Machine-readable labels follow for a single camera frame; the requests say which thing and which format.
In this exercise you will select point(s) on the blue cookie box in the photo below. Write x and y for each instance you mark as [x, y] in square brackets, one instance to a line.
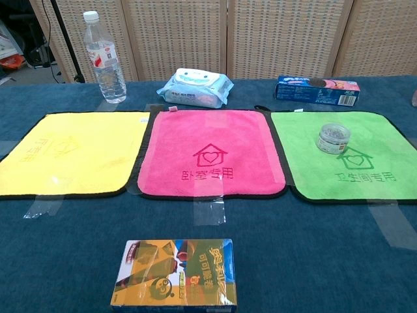
[312, 93]

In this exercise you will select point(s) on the clear water bottle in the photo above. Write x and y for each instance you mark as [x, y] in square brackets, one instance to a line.
[109, 78]

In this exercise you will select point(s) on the pink microfiber cloth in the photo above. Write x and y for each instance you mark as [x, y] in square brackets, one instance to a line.
[208, 130]

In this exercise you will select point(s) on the clear tape strip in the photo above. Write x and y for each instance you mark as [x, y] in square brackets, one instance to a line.
[209, 212]
[394, 225]
[42, 208]

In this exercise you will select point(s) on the light blue wet wipes pack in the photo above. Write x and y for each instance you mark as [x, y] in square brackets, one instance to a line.
[195, 86]

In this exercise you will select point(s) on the yellow microfiber cloth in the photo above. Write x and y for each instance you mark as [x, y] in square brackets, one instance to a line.
[75, 153]

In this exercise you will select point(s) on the wicker folding screen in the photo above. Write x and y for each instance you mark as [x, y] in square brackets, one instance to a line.
[267, 36]

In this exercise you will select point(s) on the blue felt table cover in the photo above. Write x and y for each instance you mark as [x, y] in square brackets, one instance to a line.
[309, 254]

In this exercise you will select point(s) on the green microfiber cloth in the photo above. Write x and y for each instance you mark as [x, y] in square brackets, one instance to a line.
[374, 137]

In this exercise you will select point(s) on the black tripod stand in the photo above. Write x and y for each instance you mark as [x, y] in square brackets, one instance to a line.
[66, 39]

